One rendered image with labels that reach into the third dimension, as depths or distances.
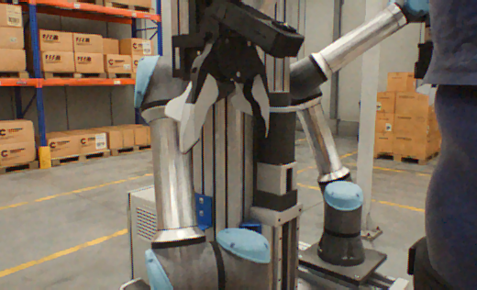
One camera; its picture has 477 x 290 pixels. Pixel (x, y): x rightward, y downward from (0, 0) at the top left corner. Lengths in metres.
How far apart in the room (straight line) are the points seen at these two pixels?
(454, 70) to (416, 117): 7.52
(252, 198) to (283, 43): 0.72
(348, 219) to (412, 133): 6.78
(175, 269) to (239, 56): 0.47
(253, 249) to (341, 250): 0.49
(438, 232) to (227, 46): 0.29
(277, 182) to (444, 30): 0.70
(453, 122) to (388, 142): 7.72
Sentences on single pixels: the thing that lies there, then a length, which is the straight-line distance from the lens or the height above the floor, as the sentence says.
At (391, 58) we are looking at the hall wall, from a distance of 10.90.
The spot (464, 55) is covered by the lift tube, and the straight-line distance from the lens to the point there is 0.38.
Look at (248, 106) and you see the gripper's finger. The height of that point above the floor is 1.57.
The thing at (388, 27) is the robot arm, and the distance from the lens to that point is 1.20.
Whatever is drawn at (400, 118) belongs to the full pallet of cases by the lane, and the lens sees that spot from 7.99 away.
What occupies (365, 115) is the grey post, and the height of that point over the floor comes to 1.25.
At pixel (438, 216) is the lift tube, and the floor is 1.47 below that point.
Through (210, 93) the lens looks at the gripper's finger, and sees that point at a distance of 0.43.
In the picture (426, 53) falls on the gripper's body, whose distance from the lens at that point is 1.38.
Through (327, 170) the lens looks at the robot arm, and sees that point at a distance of 1.33.
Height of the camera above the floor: 1.60
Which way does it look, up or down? 9 degrees down
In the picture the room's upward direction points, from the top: straight up
